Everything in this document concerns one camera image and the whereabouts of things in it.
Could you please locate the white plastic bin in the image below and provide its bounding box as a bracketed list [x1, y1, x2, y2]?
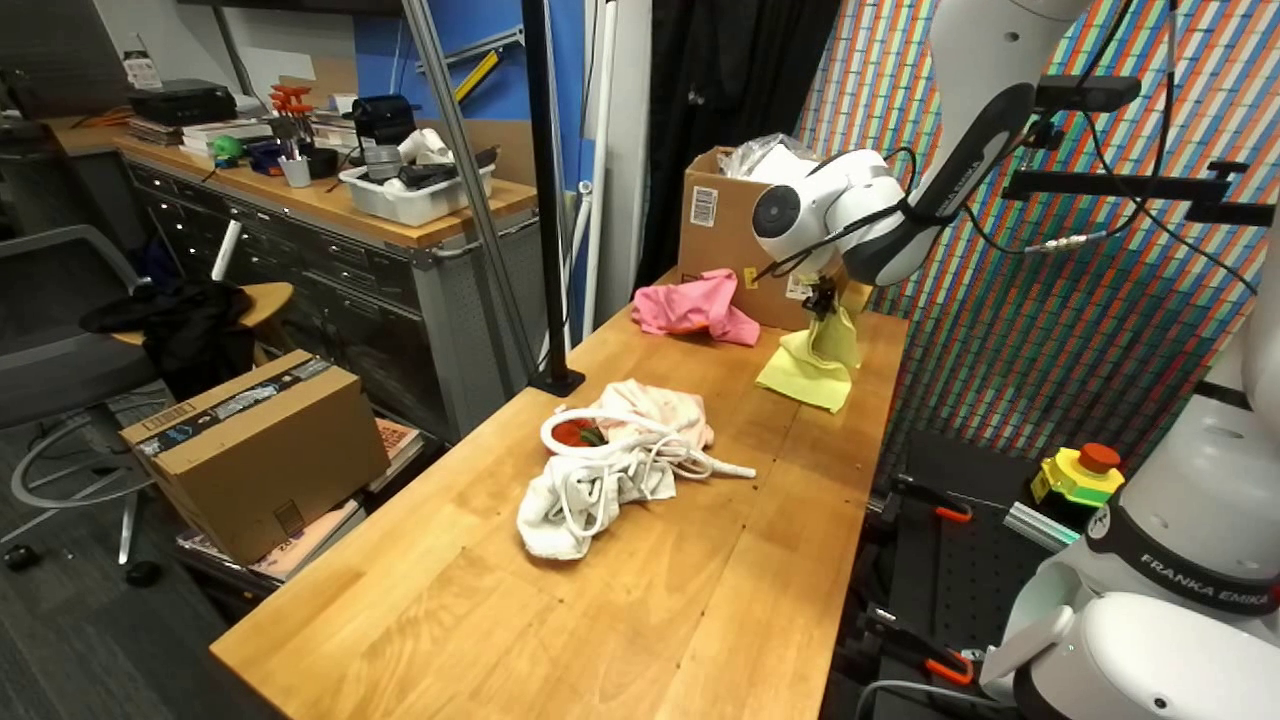
[338, 164, 466, 229]

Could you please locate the black camera stand pole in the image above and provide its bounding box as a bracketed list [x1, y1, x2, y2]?
[519, 0, 582, 395]

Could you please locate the red plush tomato toy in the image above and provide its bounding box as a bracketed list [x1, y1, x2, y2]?
[551, 421, 605, 449]

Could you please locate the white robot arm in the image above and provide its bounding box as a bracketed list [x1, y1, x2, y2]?
[750, 0, 1140, 311]

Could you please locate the grey office chair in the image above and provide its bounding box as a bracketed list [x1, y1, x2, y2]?
[0, 223, 154, 427]

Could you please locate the pink cloth with orange print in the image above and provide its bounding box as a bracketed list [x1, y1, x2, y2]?
[627, 269, 761, 349]

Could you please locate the grey workbench with wood top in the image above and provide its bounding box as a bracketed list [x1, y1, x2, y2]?
[52, 121, 539, 442]

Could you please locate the white towel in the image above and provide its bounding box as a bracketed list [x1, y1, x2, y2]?
[516, 454, 675, 565]

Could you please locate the white braided rope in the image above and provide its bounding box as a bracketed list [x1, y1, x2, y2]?
[536, 395, 761, 532]

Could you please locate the cardboard box on floor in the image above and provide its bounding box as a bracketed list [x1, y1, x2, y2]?
[120, 350, 389, 565]

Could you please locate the light peach cloth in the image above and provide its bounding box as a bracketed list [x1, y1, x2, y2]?
[597, 378, 716, 449]

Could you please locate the wooden stool with black cloth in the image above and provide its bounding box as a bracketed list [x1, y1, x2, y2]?
[84, 285, 255, 401]

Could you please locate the yellow red emergency stop button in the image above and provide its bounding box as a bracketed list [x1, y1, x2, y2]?
[1033, 439, 1125, 506]

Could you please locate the cardboard box on table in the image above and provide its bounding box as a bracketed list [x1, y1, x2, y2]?
[671, 138, 912, 334]

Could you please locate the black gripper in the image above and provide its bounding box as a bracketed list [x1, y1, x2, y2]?
[805, 275, 854, 319]

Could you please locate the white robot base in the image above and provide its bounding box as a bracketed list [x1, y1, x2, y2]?
[979, 297, 1280, 720]

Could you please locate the yellow-green cloth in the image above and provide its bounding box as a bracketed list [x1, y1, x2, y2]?
[755, 306, 858, 413]

